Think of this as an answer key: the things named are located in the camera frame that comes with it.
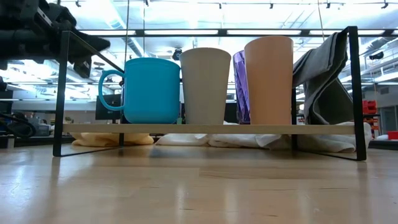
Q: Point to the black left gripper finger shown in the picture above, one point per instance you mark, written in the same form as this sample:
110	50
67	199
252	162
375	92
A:
78	66
87	68

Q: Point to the blue plastic mug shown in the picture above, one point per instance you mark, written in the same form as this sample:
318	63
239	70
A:
152	93

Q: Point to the beige plastic cup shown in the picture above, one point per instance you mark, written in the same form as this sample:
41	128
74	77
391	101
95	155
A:
205	87

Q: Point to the purple translucent faceted cup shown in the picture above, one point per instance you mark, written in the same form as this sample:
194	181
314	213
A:
241	93

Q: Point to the orange plastic cup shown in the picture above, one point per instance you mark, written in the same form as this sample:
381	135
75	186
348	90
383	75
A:
269	84

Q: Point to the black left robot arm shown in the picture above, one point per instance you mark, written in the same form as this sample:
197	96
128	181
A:
25	37

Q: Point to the black monitor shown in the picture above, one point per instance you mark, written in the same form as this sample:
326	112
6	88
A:
109	115

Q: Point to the yellow cloth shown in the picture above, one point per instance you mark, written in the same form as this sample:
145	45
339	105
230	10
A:
105	139

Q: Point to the white checked cloth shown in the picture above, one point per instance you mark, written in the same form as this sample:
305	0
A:
236	140

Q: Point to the grey cloth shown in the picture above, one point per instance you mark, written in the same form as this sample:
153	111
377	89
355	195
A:
326	99

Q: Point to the red storage bins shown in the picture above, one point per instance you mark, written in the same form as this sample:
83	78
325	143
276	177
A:
370	107

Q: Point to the red box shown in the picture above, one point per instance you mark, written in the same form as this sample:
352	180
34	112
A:
393	135

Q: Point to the black overhead frame bar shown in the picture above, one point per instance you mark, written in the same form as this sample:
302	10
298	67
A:
222	32

